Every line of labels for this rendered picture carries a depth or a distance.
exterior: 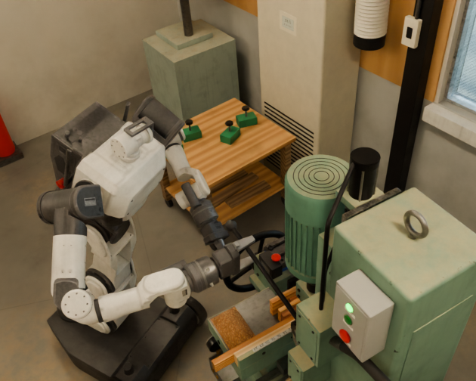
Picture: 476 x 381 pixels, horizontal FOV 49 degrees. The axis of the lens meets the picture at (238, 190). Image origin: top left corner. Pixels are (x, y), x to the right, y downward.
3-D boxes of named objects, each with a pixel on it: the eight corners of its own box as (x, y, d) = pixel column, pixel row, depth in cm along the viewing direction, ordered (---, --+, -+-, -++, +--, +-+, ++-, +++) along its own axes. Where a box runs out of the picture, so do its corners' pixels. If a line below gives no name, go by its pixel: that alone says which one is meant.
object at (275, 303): (318, 286, 170) (319, 273, 165) (321, 289, 169) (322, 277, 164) (270, 312, 163) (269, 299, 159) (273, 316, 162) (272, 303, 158)
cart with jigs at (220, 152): (239, 162, 362) (233, 82, 319) (295, 204, 327) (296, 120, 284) (159, 205, 334) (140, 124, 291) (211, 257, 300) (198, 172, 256)
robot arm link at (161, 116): (139, 121, 181) (137, 117, 168) (156, 101, 182) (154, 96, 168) (165, 142, 182) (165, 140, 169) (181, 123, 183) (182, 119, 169)
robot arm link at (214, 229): (217, 244, 196) (202, 217, 199) (236, 232, 192) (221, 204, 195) (198, 249, 185) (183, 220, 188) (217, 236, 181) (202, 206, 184)
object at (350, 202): (361, 199, 120) (369, 140, 108) (384, 219, 114) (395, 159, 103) (333, 212, 117) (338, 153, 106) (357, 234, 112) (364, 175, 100)
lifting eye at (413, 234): (405, 225, 103) (409, 202, 99) (427, 244, 99) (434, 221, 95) (399, 228, 103) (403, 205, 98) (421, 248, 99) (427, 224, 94)
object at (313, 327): (321, 324, 130) (324, 288, 120) (344, 352, 124) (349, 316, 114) (293, 341, 127) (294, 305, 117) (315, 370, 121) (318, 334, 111)
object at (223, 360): (363, 283, 169) (363, 275, 167) (366, 286, 168) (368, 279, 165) (212, 367, 151) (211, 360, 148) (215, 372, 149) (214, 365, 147)
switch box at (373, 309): (353, 314, 112) (360, 267, 101) (384, 349, 106) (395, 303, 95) (330, 327, 110) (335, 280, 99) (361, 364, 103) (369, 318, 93)
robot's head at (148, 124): (119, 145, 152) (119, 125, 146) (140, 132, 157) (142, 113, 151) (134, 157, 150) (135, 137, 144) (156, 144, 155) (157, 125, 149)
